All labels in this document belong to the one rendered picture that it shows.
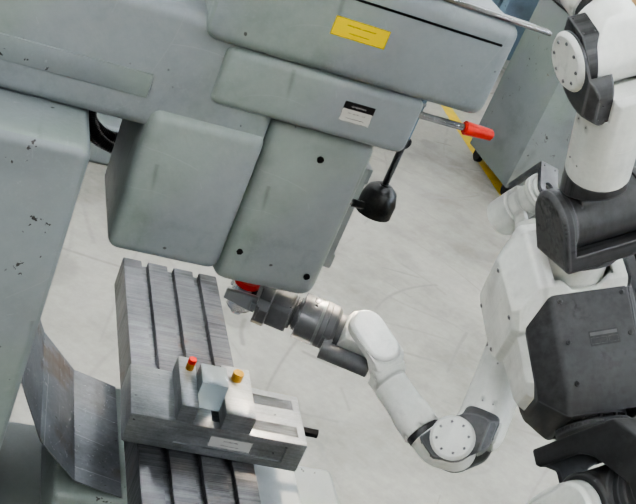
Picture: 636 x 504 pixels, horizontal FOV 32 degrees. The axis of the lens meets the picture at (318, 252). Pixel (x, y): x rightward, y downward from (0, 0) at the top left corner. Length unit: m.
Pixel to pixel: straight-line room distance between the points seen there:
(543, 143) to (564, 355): 4.80
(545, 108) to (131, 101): 4.78
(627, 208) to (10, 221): 0.88
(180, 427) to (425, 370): 2.54
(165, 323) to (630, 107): 1.31
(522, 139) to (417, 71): 4.72
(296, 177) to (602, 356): 0.56
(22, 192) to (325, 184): 0.50
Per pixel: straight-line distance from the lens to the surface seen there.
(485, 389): 1.94
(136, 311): 2.43
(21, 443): 2.33
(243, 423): 2.08
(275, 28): 1.64
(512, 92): 6.62
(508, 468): 4.24
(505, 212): 1.84
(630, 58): 1.43
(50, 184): 1.61
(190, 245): 1.81
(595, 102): 1.41
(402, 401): 1.95
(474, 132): 1.82
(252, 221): 1.82
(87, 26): 1.64
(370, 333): 1.96
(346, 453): 3.87
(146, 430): 2.07
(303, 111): 1.72
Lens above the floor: 2.26
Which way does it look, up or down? 27 degrees down
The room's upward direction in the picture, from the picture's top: 24 degrees clockwise
